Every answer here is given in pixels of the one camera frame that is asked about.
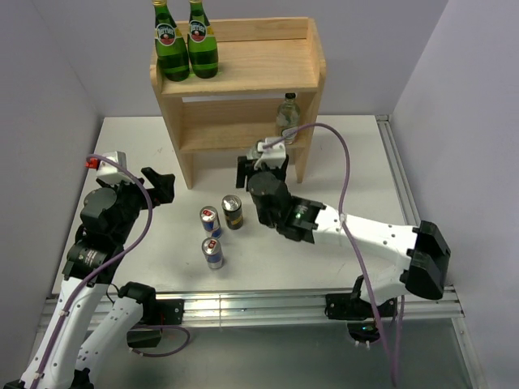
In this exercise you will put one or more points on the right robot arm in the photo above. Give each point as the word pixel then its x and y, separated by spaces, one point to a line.
pixel 419 255

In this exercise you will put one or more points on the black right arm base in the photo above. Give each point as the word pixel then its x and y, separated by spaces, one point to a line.
pixel 348 306

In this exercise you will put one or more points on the right green Perrier bottle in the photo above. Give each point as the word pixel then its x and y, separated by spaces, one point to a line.
pixel 202 43

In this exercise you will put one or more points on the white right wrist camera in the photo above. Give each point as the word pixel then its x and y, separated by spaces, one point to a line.
pixel 274 154

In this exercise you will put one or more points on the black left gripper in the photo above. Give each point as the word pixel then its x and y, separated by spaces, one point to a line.
pixel 163 190

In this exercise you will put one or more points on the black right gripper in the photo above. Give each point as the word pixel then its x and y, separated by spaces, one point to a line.
pixel 246 168

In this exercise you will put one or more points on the left green Perrier bottle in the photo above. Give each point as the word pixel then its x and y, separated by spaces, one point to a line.
pixel 171 49

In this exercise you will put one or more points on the wooden shelf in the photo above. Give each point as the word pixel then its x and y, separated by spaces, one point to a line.
pixel 261 59

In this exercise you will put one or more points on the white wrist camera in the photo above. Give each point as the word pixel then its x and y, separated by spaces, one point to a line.
pixel 111 166
pixel 274 154

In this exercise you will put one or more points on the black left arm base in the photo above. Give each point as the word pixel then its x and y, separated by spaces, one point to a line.
pixel 163 312

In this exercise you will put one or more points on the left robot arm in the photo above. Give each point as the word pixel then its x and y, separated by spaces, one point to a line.
pixel 69 355

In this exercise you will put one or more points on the green perrier bottle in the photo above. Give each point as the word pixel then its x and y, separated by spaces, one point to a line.
pixel 171 49
pixel 202 43

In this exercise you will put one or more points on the blue silver energy can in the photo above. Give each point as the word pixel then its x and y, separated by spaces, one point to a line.
pixel 211 248
pixel 210 221

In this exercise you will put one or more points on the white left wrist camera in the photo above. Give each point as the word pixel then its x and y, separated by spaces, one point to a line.
pixel 111 166

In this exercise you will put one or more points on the black yellow can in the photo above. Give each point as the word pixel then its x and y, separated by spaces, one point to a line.
pixel 232 208

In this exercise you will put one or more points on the aluminium rail frame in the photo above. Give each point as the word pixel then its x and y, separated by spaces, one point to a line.
pixel 292 307

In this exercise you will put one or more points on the clear Chang soda bottle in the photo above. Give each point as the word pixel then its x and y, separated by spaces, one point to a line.
pixel 288 118
pixel 255 152

